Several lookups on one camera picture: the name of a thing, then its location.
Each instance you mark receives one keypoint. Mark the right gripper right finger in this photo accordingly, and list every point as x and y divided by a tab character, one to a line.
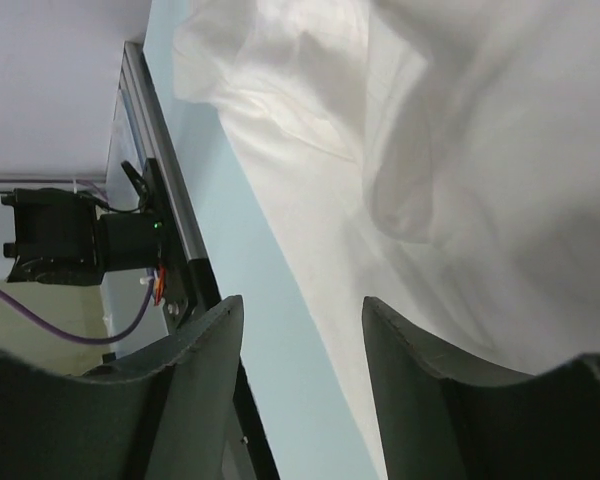
444	413

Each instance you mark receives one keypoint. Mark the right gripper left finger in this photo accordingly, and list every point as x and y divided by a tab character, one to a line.
69	427

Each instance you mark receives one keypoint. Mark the white printed t shirt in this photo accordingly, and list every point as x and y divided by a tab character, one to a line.
443	156

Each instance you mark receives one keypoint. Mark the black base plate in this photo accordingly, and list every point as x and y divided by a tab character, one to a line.
200	419

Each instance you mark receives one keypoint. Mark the aluminium frame rail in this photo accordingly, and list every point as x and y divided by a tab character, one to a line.
162	172

